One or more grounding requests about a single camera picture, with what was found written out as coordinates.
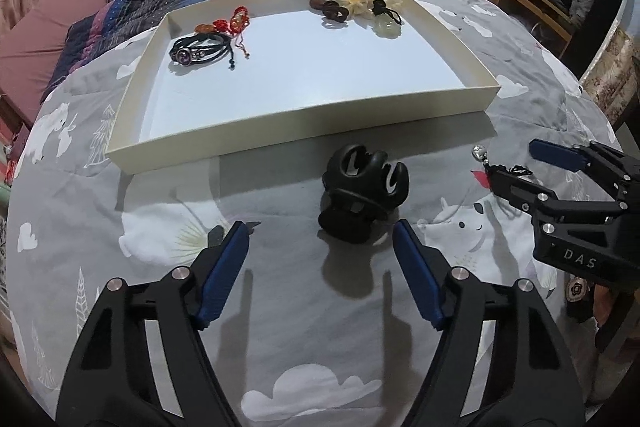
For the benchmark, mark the dark jacket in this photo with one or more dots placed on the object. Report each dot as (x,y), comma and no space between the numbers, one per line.
(595,17)

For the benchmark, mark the pink pillow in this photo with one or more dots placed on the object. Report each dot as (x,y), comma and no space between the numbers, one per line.
(40,32)

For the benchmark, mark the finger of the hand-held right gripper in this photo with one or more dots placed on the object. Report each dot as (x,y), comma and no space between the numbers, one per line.
(555,154)
(515,187)

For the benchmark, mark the black scrunchie with charm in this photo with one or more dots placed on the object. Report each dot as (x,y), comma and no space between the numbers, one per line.
(577,291)

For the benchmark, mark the grey printed blanket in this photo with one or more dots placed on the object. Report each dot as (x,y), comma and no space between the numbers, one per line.
(300,307)

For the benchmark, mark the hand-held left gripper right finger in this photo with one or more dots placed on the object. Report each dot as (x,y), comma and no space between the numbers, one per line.
(417,272)

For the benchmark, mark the floral fabric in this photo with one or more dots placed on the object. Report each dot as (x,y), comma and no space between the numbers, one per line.
(615,77)

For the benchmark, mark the white shallow box tray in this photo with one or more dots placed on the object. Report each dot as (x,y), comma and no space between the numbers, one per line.
(310,67)

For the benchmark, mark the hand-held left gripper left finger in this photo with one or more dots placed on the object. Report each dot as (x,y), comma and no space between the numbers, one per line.
(225,272)

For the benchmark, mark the black hair claw clip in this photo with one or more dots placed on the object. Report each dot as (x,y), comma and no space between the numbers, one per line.
(350,207)

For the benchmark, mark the black tie with clear ornament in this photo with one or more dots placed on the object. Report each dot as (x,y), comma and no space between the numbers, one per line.
(387,29)

